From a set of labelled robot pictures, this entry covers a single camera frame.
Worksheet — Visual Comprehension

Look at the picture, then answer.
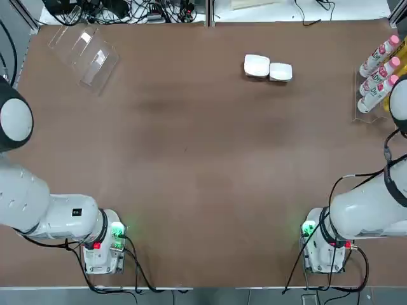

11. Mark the black adapter cable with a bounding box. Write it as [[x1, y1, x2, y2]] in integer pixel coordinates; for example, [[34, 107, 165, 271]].
[[291, 0, 335, 27]]

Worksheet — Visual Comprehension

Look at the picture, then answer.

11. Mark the clear acrylic bottle shelf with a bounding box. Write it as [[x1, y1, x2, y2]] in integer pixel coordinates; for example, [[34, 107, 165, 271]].
[[350, 65, 398, 124]]

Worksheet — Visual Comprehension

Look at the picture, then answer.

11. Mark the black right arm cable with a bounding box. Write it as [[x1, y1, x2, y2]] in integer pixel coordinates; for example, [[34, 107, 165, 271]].
[[328, 126, 407, 220]]

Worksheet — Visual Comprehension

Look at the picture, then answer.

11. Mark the pink-capped white bottle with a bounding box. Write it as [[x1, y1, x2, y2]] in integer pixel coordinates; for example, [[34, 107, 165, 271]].
[[359, 56, 402, 96], [359, 34, 401, 78], [356, 74, 401, 114]]

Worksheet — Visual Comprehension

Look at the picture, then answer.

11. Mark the black base cable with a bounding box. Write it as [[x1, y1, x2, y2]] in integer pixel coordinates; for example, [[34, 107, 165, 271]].
[[317, 244, 370, 292], [17, 227, 137, 295], [122, 234, 193, 294], [281, 233, 311, 295]]

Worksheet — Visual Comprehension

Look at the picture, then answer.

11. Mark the aluminium frame profile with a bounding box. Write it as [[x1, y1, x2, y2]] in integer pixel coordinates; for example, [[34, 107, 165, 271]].
[[0, 0, 41, 34], [387, 0, 407, 29]]

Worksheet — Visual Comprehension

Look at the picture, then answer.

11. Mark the clear plastic holder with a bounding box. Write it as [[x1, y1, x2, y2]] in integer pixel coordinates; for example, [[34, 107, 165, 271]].
[[46, 4, 120, 97]]

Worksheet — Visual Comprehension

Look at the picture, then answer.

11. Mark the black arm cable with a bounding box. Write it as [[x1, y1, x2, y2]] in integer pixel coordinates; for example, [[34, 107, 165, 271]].
[[0, 18, 19, 89], [328, 126, 407, 220]]

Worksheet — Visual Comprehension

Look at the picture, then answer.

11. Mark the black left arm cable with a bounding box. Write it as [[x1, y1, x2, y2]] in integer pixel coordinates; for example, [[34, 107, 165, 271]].
[[0, 18, 19, 89]]

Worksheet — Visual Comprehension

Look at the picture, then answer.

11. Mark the white side table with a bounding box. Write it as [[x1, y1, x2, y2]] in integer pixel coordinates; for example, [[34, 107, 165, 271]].
[[38, 0, 392, 25]]

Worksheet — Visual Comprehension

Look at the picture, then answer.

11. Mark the aluminium frame post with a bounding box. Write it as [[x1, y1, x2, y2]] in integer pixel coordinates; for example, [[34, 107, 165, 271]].
[[205, 0, 216, 29]]

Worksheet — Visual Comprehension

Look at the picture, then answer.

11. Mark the grey power adapter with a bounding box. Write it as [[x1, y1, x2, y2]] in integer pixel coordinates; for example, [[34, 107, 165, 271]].
[[146, 12, 167, 24]]

